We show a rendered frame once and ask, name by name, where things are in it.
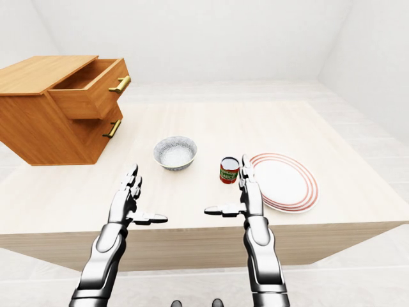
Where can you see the white plate with red rings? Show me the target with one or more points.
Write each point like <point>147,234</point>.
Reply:
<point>284,182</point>

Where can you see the open wooden drawer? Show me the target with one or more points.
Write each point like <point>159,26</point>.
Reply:
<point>92,89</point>

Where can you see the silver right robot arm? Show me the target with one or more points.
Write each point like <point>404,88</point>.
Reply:
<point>265,262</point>

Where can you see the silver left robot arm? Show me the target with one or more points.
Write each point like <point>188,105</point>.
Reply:
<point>99,262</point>

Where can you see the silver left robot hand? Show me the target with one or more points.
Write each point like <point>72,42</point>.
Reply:
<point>121,204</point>

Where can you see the patterned grey bowl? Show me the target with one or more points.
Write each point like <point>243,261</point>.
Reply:
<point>175,153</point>

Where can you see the closed wooden drawer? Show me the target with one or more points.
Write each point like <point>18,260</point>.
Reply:
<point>96,134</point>

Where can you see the small dark rounded shape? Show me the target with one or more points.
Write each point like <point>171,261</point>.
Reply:
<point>176,303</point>
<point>217,302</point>

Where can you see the wooden cabinet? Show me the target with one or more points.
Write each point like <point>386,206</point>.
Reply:
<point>35,128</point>

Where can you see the red tomato sauce tin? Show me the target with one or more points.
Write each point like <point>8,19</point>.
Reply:
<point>228,172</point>

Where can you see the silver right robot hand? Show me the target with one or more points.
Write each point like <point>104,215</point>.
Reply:
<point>252,198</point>

